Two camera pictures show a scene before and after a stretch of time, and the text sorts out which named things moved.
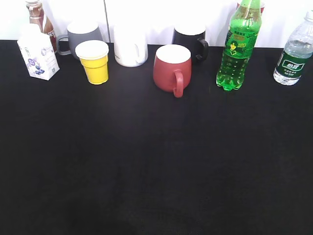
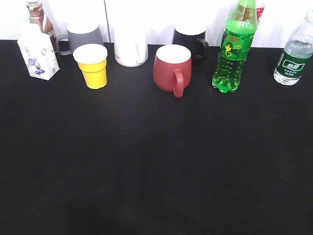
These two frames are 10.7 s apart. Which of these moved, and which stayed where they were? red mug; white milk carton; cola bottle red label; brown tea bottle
Moved: cola bottle red label
Stayed: white milk carton; brown tea bottle; red mug
